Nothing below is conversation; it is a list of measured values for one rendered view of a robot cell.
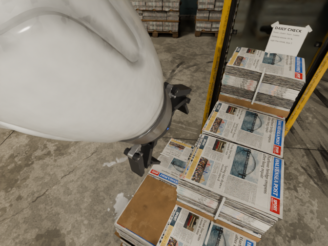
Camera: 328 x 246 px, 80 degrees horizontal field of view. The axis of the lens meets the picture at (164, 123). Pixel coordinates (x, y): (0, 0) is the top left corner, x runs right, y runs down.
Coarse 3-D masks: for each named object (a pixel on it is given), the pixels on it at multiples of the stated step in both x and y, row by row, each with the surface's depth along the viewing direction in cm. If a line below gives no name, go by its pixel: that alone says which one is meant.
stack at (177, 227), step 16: (176, 208) 93; (176, 224) 88; (192, 224) 88; (208, 224) 88; (160, 240) 83; (176, 240) 83; (192, 240) 83; (208, 240) 83; (224, 240) 83; (240, 240) 83
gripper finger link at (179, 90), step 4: (164, 84) 32; (172, 84) 36; (176, 84) 37; (180, 84) 39; (172, 88) 31; (176, 88) 31; (180, 88) 35; (184, 88) 37; (188, 88) 38; (172, 92) 31; (176, 92) 31; (180, 92) 34; (184, 92) 36; (188, 92) 39; (176, 96) 33
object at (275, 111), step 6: (222, 96) 114; (228, 96) 112; (234, 102) 113; (240, 102) 112; (246, 102) 110; (252, 108) 110; (258, 108) 109; (264, 108) 107; (270, 108) 106; (276, 108) 104; (276, 114) 106; (282, 114) 105
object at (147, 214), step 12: (144, 180) 129; (156, 180) 129; (144, 192) 123; (156, 192) 123; (168, 192) 123; (132, 204) 117; (144, 204) 117; (156, 204) 117; (168, 204) 117; (120, 216) 112; (132, 216) 112; (144, 216) 112; (156, 216) 112; (168, 216) 112; (132, 228) 107; (144, 228) 107; (156, 228) 107; (156, 240) 103
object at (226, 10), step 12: (228, 0) 129; (228, 12) 133; (228, 24) 140; (228, 36) 145; (216, 48) 152; (216, 60) 158; (216, 72) 164; (216, 84) 173; (216, 96) 183; (204, 120) 202
